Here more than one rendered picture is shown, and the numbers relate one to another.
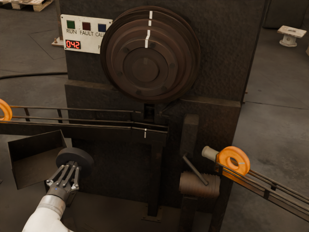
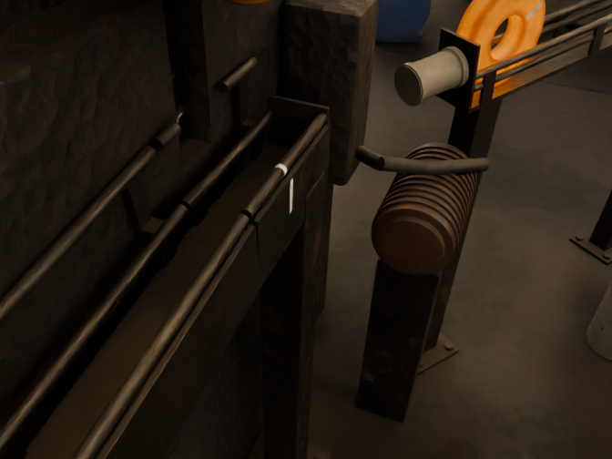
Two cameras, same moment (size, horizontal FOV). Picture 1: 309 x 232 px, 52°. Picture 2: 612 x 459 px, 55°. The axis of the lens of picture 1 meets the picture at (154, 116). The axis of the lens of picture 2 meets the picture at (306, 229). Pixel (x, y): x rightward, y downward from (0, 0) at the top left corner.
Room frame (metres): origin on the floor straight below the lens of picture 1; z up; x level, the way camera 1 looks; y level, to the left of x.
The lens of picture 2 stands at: (1.23, 0.50, 1.03)
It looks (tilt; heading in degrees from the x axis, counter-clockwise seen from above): 40 degrees down; 283
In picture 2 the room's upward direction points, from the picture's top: 2 degrees clockwise
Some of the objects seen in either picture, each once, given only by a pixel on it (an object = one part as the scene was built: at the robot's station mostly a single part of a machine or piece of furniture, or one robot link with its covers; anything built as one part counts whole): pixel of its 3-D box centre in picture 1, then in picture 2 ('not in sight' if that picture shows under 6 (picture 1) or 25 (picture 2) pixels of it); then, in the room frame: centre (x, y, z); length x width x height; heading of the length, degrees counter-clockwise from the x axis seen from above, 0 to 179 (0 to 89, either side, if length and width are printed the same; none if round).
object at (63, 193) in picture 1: (59, 191); not in sight; (0.80, 0.33, 0.83); 0.09 x 0.08 x 0.07; 173
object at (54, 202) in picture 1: (51, 207); not in sight; (0.72, 0.34, 0.83); 0.09 x 0.06 x 0.09; 83
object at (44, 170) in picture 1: (48, 197); not in sight; (1.15, 0.55, 0.36); 0.26 x 0.20 x 0.72; 118
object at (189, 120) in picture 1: (189, 135); (324, 90); (1.37, -0.20, 0.68); 0.11 x 0.08 x 0.24; 173
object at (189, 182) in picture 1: (195, 208); (407, 295); (1.22, -0.27, 0.27); 0.22 x 0.13 x 0.53; 83
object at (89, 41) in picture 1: (87, 35); not in sight; (1.54, 0.36, 1.15); 0.26 x 0.02 x 0.18; 83
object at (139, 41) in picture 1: (145, 67); not in sight; (1.29, 0.05, 1.11); 0.28 x 0.06 x 0.28; 83
